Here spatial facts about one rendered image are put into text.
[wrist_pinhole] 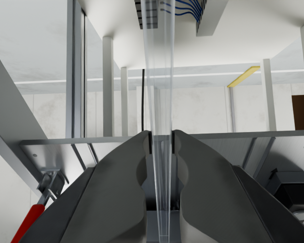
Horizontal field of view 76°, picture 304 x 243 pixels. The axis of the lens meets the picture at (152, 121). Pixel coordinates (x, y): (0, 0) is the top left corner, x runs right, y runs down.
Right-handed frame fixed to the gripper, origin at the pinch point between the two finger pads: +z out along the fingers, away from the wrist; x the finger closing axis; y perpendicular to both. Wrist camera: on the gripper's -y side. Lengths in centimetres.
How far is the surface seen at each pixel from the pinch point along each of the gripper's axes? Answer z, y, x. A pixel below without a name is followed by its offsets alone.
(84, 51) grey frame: 43.4, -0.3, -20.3
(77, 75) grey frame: 37.4, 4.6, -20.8
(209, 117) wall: 311, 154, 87
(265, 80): 76, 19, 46
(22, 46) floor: 189, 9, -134
